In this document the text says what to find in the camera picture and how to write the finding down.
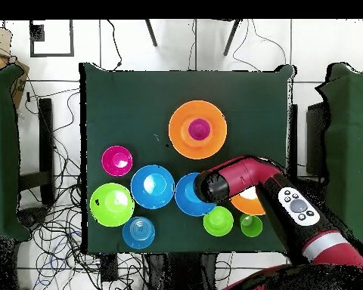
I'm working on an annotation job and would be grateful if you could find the black tripod leg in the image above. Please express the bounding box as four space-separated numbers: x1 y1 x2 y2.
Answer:
144 19 159 48
222 19 242 57

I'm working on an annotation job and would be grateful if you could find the large orange plastic bowl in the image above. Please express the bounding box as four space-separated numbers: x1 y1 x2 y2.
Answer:
230 185 267 216
168 100 228 160

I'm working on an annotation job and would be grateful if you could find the small green plastic bowl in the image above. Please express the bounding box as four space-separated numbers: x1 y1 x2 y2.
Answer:
203 205 234 237

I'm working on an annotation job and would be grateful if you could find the black square frame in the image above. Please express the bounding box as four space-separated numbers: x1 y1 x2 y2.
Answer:
29 19 75 58

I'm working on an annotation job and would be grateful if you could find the small pink plastic bowl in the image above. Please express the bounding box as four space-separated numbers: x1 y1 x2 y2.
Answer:
101 145 134 177

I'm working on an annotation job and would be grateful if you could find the thin black floor cable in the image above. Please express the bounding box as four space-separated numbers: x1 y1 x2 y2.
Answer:
106 19 124 69

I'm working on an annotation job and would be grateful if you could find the small translucent blue bowl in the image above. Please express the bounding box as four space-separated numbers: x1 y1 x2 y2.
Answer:
122 216 156 250

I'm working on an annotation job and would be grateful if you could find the black box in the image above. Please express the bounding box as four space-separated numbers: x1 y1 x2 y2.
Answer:
305 101 331 179

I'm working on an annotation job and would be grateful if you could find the dark green table cloth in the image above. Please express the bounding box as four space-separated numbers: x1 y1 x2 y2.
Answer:
79 62 297 255

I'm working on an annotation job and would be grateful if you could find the green plastic cup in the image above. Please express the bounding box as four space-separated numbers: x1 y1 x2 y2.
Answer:
239 213 264 238

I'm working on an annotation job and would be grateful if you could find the black floor stand bar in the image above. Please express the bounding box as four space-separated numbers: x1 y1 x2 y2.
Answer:
17 97 56 206

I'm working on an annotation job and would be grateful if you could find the green cloth covered table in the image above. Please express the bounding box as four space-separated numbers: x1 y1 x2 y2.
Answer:
0 64 31 242
315 62 363 255

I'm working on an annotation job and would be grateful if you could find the black stand base with knob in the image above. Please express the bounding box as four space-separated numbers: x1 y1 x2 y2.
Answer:
17 207 50 231

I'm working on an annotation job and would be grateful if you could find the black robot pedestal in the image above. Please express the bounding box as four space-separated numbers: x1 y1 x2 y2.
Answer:
146 253 219 290

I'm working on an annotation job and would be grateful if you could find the large green plastic bowl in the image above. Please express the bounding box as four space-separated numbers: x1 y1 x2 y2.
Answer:
89 182 135 227

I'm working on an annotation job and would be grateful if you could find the black power strip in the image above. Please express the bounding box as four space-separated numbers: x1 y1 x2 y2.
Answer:
100 254 119 283

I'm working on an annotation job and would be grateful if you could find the purple plastic cup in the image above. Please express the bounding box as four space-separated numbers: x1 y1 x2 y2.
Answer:
188 118 212 142

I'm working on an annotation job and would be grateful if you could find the blue plastic bowl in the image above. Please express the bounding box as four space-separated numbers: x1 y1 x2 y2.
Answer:
174 172 218 218
130 165 175 210

